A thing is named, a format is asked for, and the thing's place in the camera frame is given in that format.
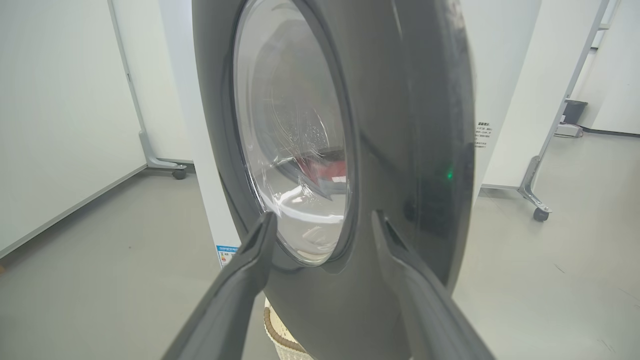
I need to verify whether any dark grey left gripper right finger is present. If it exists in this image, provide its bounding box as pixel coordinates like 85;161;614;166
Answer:
372;210;496;360

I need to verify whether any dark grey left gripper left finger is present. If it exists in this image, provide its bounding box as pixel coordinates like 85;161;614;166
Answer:
162;211;277;360

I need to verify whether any red and white garment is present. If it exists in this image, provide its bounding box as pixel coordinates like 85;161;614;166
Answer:
294;146;348;185

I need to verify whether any dark grey round washer door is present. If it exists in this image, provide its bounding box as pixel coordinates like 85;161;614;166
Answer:
191;0;476;360

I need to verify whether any cream perforated laundry basket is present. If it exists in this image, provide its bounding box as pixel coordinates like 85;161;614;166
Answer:
263;298;316;360

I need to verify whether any white front-load washing machine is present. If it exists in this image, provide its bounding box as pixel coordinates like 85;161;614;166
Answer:
160;0;543;271

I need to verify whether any blue energy label sticker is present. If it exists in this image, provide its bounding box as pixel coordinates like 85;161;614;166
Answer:
216;244;241;269

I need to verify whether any light grey floor box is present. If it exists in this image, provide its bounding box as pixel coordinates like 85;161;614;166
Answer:
554;123;584;139

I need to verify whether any black waste bin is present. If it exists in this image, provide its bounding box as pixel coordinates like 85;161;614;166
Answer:
563;99;589;126

